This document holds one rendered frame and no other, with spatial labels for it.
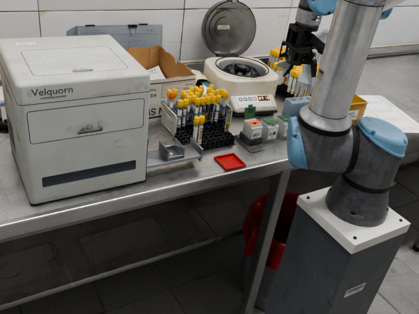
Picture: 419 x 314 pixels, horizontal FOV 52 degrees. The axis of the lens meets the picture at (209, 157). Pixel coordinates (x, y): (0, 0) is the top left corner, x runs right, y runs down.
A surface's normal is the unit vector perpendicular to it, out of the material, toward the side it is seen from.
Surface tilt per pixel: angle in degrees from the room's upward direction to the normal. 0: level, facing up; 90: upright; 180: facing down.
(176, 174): 0
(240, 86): 90
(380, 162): 87
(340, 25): 92
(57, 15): 88
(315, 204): 1
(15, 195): 0
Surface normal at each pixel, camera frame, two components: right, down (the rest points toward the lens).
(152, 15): 0.49, 0.51
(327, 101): -0.52, 0.44
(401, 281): 0.12, -0.84
